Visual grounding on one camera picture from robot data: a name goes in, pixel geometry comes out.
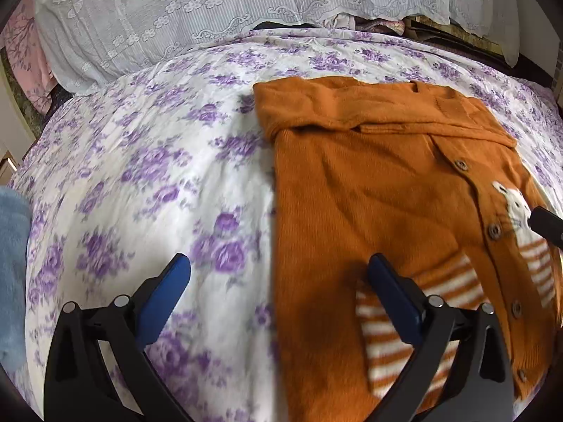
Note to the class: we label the purple floral bed sheet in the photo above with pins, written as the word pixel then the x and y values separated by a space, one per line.
pixel 172 159

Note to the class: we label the white lace cover cloth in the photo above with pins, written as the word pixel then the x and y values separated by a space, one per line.
pixel 90 43

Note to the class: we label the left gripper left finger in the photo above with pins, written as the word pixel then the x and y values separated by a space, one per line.
pixel 78 386

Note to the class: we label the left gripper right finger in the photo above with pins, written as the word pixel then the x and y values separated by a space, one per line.
pixel 478 386

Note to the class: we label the light blue fuzzy cloth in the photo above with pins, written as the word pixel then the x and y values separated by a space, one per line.
pixel 15 231

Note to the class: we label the pink floral hanging cloth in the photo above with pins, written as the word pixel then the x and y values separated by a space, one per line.
pixel 26 56

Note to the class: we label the orange knitted cat cardigan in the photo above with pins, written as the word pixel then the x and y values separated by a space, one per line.
pixel 428 178

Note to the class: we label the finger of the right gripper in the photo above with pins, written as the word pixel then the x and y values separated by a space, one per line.
pixel 548 225

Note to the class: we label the gold picture frame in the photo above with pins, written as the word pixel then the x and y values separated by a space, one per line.
pixel 8 167

